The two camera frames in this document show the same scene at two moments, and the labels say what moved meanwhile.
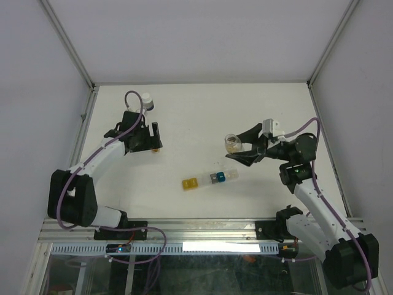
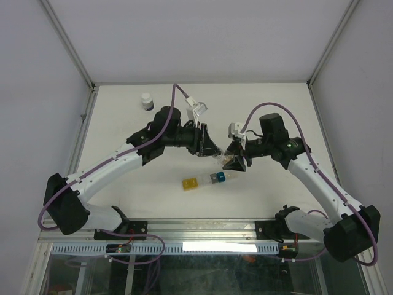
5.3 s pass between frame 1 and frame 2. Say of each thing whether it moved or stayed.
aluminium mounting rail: stayed
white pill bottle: stayed
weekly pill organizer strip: stayed
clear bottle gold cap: moved
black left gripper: moved
